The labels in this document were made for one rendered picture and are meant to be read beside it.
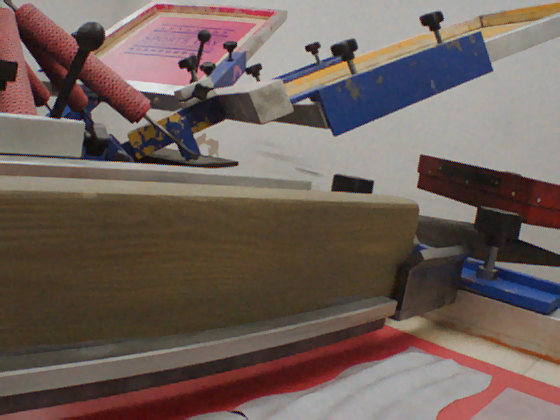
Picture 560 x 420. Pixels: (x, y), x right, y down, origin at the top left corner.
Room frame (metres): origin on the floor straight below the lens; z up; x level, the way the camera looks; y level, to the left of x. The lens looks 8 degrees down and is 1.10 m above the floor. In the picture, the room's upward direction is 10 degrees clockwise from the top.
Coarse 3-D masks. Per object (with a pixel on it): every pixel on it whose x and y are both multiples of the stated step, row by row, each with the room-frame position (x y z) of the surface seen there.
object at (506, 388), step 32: (320, 352) 0.33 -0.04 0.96; (352, 352) 0.34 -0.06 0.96; (384, 352) 0.35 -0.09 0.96; (448, 352) 0.36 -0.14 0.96; (192, 384) 0.25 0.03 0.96; (224, 384) 0.26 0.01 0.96; (256, 384) 0.27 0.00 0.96; (288, 384) 0.28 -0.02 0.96; (512, 384) 0.31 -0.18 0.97; (544, 384) 0.31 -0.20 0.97; (448, 416) 0.25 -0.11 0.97; (480, 416) 0.25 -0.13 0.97; (512, 416) 0.26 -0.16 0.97; (544, 416) 0.26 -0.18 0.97
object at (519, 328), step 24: (432, 312) 0.43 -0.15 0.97; (456, 312) 0.42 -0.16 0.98; (480, 312) 0.40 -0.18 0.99; (504, 312) 0.39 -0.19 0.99; (528, 312) 0.38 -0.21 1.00; (552, 312) 0.38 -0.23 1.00; (480, 336) 0.40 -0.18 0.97; (504, 336) 0.39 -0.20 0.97; (528, 336) 0.37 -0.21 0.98; (552, 336) 0.36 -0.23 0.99; (552, 360) 0.35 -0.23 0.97
